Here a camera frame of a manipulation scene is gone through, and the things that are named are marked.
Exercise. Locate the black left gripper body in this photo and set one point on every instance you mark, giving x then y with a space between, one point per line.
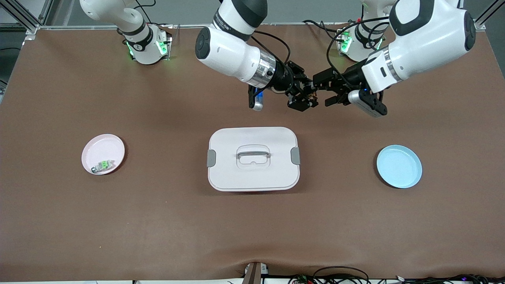
349 79

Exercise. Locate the orange black push-button switch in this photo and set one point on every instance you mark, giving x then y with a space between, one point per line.
311 94

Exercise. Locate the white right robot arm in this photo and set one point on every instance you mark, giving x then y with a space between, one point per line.
232 55

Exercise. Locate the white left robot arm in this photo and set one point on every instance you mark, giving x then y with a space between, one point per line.
426 35

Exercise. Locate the gray box latch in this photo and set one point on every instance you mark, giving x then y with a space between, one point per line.
295 155
211 157

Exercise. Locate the white lidded storage box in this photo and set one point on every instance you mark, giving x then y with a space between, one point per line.
252 136

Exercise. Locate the light blue round plate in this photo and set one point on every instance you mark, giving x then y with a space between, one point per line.
399 166

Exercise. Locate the brown table cover mat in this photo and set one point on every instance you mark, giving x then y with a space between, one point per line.
252 228

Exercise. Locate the pink round plate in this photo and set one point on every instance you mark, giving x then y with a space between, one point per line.
106 148

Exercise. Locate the aluminium frame rail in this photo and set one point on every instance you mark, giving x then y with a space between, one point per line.
189 26

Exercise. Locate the aluminium frame post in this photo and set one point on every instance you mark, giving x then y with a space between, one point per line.
33 28
479 24

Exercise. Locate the metal table edge bracket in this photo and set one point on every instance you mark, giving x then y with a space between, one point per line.
254 273

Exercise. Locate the green white push-button switch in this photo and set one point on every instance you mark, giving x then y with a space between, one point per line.
103 165

